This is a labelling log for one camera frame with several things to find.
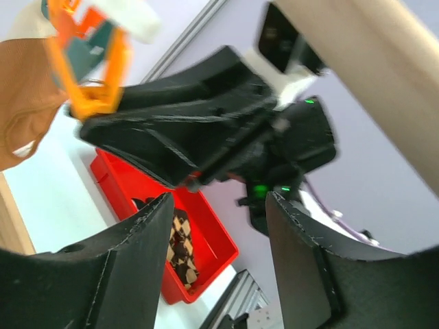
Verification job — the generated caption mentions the aluminium frame rail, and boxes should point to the aluminium frame rail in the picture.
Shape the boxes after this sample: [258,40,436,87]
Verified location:
[200,270,284,329]

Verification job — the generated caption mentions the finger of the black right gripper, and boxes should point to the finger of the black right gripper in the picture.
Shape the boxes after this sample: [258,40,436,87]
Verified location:
[79,109,240,188]
[81,46,274,119]

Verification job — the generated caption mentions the wooden rack stand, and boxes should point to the wooden rack stand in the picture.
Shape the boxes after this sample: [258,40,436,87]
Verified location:
[278,1,438,191]

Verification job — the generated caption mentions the red plastic bin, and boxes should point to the red plastic bin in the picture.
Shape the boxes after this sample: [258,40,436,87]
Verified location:
[90,149,239,305]

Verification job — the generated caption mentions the black striped sock in bin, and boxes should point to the black striped sock in bin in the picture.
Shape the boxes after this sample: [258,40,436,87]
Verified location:
[131,197,161,213]

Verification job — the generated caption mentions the orange clothes peg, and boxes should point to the orange clothes peg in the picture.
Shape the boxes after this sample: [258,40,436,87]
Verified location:
[41,1,130,121]

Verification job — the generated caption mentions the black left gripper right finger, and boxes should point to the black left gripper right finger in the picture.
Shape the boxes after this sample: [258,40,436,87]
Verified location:
[266,192,438,328]

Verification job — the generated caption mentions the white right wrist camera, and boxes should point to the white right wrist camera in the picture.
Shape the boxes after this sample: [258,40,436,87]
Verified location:
[244,1,328,109]

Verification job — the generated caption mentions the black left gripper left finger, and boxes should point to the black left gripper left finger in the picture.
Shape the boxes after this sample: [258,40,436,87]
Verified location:
[1,193,174,328]

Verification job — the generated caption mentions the teal clothes peg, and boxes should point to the teal clothes peg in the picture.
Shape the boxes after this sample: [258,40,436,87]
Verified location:
[54,1,113,81]

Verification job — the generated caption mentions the argyle sock in bin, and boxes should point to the argyle sock in bin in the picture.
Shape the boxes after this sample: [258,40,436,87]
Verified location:
[167,208,199,290]

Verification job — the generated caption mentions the brown orange sock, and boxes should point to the brown orange sock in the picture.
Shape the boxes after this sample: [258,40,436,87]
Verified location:
[1,38,67,171]

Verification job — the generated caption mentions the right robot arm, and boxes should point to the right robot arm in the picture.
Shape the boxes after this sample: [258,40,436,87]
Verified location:
[78,46,337,234]

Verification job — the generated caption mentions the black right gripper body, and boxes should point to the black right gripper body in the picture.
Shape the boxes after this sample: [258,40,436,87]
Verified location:
[191,103,286,192]

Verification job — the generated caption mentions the white round clip hanger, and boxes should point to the white round clip hanger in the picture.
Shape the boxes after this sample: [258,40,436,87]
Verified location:
[91,0,161,44]

